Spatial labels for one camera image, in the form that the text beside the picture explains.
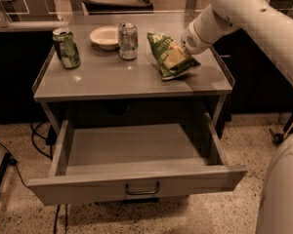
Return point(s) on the white paper bowl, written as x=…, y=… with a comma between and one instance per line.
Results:
x=105, y=37

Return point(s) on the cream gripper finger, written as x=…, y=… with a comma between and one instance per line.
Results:
x=173, y=56

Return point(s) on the green soda can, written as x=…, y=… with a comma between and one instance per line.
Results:
x=66, y=48

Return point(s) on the grey cabinet with top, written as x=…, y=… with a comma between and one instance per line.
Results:
x=104, y=75

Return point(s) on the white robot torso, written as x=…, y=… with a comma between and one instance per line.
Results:
x=275, y=215

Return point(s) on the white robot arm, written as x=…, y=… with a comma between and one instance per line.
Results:
x=270, y=29

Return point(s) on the black wheeled cart base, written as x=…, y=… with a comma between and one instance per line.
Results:
x=278, y=138

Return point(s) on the black metal drawer handle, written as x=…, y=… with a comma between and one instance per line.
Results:
x=141, y=190

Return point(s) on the open grey top drawer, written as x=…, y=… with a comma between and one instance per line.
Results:
x=94, y=164

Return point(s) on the silver soda can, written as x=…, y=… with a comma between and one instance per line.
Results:
x=128, y=40

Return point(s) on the green jalapeno chip bag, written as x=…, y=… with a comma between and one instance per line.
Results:
x=159, y=44

